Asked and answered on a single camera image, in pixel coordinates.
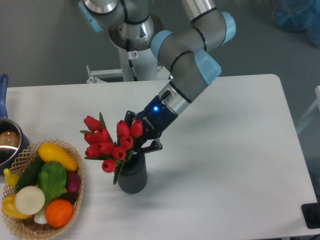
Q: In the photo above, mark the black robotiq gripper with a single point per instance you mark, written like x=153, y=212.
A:
x=155, y=118

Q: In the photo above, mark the red tulip bouquet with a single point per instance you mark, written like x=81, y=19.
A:
x=115, y=154

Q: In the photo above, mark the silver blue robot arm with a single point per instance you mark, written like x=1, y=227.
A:
x=143, y=44

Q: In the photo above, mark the dark grey ribbed vase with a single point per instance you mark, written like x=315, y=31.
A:
x=133, y=176

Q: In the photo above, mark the purple red onion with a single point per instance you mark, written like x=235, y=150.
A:
x=73, y=182

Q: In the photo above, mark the yellow squash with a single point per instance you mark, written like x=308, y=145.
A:
x=50, y=152

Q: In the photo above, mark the green lettuce leaf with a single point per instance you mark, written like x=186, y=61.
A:
x=52, y=180

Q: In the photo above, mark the woven wicker basket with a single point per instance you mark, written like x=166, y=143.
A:
x=27, y=229

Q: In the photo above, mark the orange fruit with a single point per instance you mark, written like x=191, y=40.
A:
x=59, y=212

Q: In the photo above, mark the dark green cucumber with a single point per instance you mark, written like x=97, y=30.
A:
x=30, y=175

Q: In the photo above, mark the yellow bell pepper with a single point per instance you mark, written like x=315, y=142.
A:
x=10, y=210

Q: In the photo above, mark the black device at table edge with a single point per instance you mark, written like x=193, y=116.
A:
x=311, y=214

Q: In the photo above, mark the blue plastic bag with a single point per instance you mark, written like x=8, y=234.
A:
x=299, y=16

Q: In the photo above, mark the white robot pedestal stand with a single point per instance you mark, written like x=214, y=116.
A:
x=134, y=66

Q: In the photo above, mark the blue handled saucepan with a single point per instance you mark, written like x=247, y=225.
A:
x=12, y=139

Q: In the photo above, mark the white frame at right edge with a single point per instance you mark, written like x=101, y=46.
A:
x=310, y=113

